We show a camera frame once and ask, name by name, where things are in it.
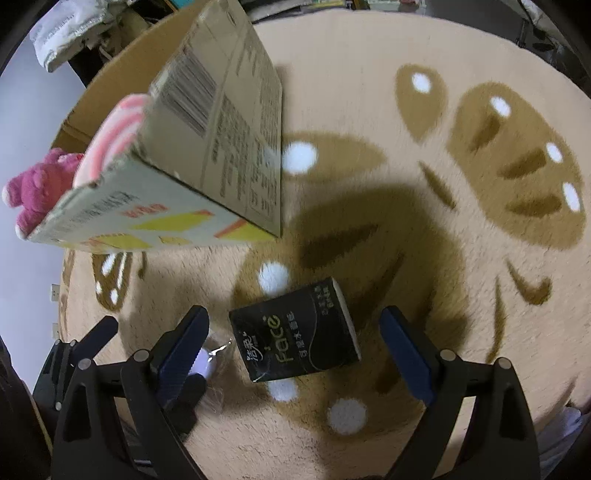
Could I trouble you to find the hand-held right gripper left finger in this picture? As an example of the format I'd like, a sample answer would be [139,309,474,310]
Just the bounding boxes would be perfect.
[50,305,211,480]

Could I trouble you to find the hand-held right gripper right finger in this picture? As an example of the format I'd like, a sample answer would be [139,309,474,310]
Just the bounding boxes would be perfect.
[379,305,541,480]

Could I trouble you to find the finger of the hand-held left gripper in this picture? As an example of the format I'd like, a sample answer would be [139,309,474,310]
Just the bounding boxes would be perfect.
[31,315,120,415]
[159,373,208,435]

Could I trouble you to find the purple white fluffy toy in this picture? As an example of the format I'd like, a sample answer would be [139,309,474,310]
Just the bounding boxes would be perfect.
[190,337,232,411]

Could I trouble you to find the black tissue pack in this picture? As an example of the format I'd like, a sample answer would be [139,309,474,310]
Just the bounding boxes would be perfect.
[228,276,363,383]

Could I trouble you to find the pink bear plush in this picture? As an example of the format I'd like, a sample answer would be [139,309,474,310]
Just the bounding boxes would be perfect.
[1,148,86,240]

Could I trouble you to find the pink striped soft roll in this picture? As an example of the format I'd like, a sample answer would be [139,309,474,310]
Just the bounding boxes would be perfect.
[71,93,152,190]

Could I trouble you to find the cardboard box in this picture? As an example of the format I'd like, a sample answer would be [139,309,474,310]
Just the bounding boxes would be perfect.
[25,0,283,254]

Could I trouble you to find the beige floral rug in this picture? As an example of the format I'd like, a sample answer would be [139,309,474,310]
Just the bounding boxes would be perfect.
[55,0,591,480]

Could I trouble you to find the white puffer jacket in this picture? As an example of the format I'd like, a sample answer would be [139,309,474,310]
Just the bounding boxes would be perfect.
[28,9,121,73]

